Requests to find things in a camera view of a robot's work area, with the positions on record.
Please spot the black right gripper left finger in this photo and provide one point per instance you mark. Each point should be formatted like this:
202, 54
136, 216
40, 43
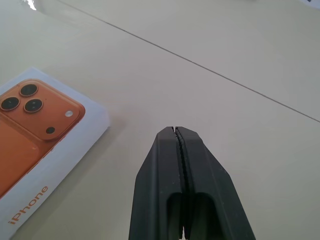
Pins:
160, 175

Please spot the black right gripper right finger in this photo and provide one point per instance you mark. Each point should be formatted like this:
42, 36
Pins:
207, 185

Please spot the white iPhone box lid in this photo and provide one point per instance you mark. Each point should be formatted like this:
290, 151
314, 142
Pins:
37, 140

